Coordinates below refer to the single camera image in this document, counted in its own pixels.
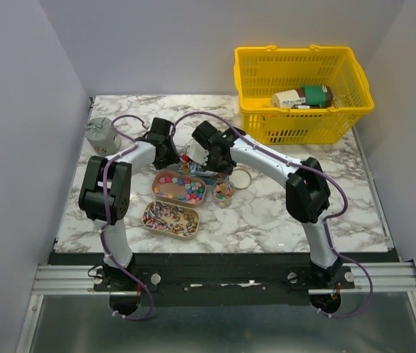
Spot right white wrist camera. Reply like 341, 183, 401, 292
182, 143, 209, 166

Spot grey drawstring pouch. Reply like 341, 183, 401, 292
85, 117, 121, 157

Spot blue tray clear lollipops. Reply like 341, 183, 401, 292
177, 160, 228, 185

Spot green brown bottle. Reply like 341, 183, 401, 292
270, 85, 334, 109

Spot beige tray rainbow lollipops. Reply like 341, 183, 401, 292
142, 201, 201, 240

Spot pink tray star candies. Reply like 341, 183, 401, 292
151, 171, 207, 208

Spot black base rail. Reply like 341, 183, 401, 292
47, 252, 402, 313

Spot yellow plastic basket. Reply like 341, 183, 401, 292
234, 46, 375, 145

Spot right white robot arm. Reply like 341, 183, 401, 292
192, 121, 341, 288

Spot clear glass jar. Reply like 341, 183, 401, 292
212, 180, 236, 208

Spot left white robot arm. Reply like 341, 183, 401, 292
79, 118, 179, 290

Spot aluminium frame rail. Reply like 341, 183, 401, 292
32, 262, 416, 296

